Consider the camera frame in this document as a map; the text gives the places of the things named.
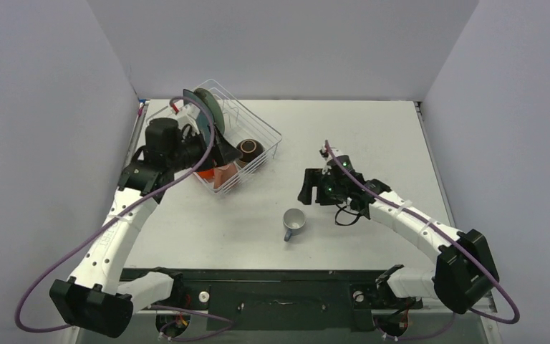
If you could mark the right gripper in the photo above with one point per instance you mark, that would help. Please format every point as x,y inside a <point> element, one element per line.
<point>316,185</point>

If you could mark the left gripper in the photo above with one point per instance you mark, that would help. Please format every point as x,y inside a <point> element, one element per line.
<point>223,153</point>

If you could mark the pink floral mug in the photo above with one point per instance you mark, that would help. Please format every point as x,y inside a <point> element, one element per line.
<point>223,173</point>

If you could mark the black patterned bowl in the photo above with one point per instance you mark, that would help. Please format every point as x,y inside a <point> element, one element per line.
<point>250,150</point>

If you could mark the orange bowl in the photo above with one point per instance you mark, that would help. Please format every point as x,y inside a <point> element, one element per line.
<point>207,175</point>

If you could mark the dark teal square plate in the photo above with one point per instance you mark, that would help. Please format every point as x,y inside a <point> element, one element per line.
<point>201,118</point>

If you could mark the white blue-handled cup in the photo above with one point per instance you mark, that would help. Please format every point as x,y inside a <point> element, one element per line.
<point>293,220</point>

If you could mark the light green floral plate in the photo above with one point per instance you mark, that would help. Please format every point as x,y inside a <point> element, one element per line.
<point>216,108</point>

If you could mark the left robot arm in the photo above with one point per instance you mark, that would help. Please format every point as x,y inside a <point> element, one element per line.
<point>92,297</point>

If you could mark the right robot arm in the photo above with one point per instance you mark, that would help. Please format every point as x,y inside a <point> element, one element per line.
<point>464,269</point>

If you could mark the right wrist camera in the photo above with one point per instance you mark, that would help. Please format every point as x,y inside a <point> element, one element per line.
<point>327,153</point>

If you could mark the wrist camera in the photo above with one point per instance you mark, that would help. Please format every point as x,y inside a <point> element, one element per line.
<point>327,153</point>
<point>186,116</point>

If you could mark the white wire dish rack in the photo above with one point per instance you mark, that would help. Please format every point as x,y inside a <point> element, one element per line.
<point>241,123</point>

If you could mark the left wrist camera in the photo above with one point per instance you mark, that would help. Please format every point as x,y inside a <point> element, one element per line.
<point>186,116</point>

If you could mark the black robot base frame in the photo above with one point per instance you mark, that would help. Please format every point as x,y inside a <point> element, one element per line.
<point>254,300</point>

